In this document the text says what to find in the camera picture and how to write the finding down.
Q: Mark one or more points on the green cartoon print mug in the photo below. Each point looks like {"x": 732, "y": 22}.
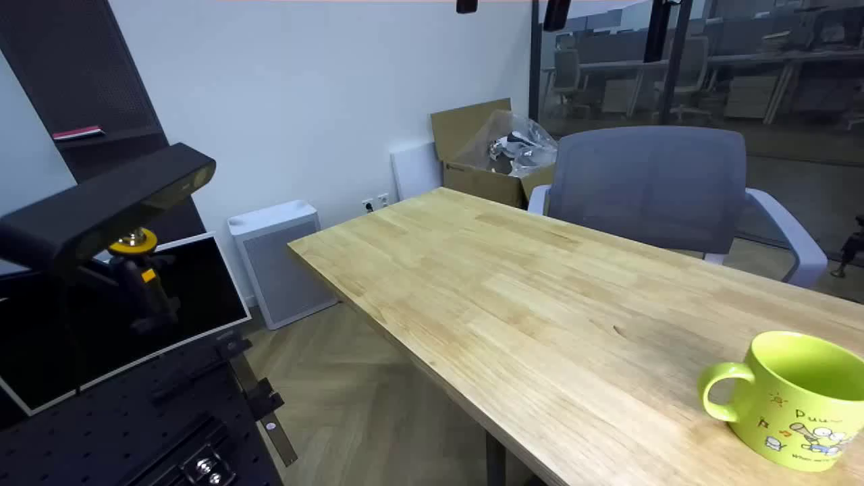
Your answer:
{"x": 793, "y": 406}

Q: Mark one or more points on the brown cardboard box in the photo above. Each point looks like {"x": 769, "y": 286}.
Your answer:
{"x": 457, "y": 135}

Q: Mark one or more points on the clear plastic bag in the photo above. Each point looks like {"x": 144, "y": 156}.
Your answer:
{"x": 518, "y": 144}

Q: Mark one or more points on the white flat board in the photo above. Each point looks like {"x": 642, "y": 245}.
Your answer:
{"x": 414, "y": 168}

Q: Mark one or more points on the grey office chair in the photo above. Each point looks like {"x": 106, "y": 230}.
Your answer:
{"x": 649, "y": 178}

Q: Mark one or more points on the white air purifier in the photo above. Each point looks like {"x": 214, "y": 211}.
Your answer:
{"x": 280, "y": 265}

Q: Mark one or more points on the black stand by window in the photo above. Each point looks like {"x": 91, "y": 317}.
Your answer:
{"x": 851, "y": 245}

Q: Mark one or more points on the red label strip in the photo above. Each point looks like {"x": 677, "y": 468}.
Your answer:
{"x": 78, "y": 133}

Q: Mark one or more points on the black table leg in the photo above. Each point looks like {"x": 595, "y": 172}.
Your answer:
{"x": 496, "y": 459}

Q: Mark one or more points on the black perforated breadboard table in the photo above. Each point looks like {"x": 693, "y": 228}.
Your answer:
{"x": 91, "y": 436}

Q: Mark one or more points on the white wall outlet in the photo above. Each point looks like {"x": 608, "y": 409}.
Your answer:
{"x": 380, "y": 199}

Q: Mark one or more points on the black panel white frame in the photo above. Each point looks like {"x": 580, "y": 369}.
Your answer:
{"x": 205, "y": 286}

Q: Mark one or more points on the yellow black camera clamp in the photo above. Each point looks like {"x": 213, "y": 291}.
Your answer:
{"x": 136, "y": 240}

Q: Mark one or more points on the black stereo camera bar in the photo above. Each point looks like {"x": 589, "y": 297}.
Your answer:
{"x": 109, "y": 203}

